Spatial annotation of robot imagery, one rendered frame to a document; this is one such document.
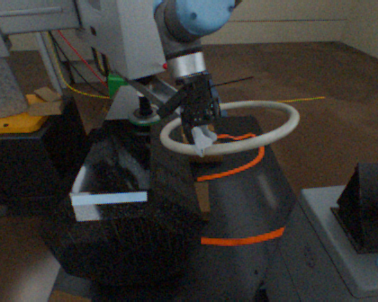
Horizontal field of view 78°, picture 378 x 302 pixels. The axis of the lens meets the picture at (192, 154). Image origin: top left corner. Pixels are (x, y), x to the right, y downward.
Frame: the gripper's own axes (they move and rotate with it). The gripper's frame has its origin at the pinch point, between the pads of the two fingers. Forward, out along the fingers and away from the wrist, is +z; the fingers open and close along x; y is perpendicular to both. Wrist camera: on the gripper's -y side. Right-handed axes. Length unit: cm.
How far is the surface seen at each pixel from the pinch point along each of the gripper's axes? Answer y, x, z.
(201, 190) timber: -57, 91, 73
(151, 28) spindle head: -37, 50, -42
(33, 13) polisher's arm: -111, 50, -70
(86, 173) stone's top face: -65, 10, 12
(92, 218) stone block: -56, -3, 27
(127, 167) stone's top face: -51, 21, 15
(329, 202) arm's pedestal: 32, 35, 39
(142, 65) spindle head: -45, 47, -28
